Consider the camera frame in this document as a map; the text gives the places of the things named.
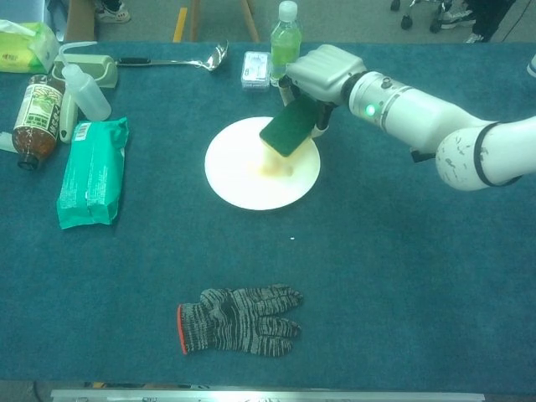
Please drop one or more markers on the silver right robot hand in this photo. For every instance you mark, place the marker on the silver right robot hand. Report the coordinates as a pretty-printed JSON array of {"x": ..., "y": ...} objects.
[{"x": 326, "y": 71}]

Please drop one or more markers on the green yellow sponge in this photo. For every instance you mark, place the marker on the green yellow sponge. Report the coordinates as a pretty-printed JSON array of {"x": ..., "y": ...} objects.
[{"x": 289, "y": 125}]

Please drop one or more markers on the white round plate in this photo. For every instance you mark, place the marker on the white round plate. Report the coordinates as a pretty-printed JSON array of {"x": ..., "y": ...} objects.
[{"x": 234, "y": 180}]

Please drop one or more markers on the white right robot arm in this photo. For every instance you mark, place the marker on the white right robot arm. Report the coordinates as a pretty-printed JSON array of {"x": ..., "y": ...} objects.
[{"x": 419, "y": 113}]

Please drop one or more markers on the green drink bottle white cap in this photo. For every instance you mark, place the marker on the green drink bottle white cap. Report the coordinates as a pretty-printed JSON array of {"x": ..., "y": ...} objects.
[{"x": 285, "y": 42}]

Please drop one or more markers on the clear small plastic box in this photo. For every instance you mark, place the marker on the clear small plastic box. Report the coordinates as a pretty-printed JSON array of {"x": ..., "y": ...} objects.
[{"x": 255, "y": 71}]

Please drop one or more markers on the slanted wooden leg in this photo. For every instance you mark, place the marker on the slanted wooden leg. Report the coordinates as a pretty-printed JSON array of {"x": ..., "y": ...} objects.
[{"x": 251, "y": 25}]

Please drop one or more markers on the chrome wheeled stool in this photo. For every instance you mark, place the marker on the chrome wheeled stool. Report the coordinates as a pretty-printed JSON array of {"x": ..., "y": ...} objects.
[{"x": 406, "y": 22}]

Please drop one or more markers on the straight wooden leg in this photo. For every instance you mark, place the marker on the straight wooden leg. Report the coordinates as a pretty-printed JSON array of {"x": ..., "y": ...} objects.
[{"x": 194, "y": 21}]

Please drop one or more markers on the yellow strip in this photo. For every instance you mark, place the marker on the yellow strip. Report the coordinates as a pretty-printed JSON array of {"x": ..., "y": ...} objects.
[{"x": 180, "y": 25}]

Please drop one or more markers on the person in dark trousers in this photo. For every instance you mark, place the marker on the person in dark trousers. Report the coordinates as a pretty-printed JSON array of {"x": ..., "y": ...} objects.
[{"x": 490, "y": 17}]

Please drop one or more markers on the white rounded object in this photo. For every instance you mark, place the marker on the white rounded object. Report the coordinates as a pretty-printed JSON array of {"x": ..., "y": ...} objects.
[{"x": 532, "y": 67}]

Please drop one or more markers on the white black sneaker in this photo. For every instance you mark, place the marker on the white black sneaker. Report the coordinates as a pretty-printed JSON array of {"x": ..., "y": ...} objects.
[{"x": 115, "y": 12}]

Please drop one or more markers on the pale green plastic holder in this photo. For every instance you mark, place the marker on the pale green plastic holder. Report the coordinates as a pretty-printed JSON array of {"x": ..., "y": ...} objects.
[{"x": 100, "y": 69}]

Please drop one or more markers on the teal table cloth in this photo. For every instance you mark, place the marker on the teal table cloth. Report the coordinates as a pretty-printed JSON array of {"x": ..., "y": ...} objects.
[{"x": 377, "y": 293}]

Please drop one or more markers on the white squeeze wash bottle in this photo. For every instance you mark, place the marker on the white squeeze wash bottle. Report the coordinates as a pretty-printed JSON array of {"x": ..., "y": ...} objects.
[{"x": 86, "y": 92}]

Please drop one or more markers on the brown cardboard box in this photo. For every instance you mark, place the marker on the brown cardboard box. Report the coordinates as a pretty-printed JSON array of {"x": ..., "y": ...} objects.
[{"x": 81, "y": 21}]

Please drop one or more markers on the green wet wipes pack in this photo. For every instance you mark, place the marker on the green wet wipes pack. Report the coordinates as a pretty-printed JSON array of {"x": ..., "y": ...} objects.
[{"x": 92, "y": 176}]

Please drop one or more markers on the grey black knit glove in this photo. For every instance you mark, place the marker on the grey black knit glove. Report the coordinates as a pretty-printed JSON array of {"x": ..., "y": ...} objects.
[{"x": 234, "y": 322}]

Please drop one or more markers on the brown sauce bottle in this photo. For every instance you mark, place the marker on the brown sauce bottle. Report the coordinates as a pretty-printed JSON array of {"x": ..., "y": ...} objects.
[{"x": 37, "y": 125}]

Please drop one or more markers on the yellow green tissue pack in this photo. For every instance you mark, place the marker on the yellow green tissue pack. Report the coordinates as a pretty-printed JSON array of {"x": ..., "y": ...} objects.
[{"x": 25, "y": 50}]

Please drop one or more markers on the white paper scrap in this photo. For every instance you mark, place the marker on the white paper scrap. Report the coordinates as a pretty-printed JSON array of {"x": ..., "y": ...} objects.
[{"x": 6, "y": 142}]

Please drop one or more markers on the aluminium rail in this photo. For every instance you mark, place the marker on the aluminium rail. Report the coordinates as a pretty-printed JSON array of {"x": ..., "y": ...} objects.
[{"x": 251, "y": 394}]

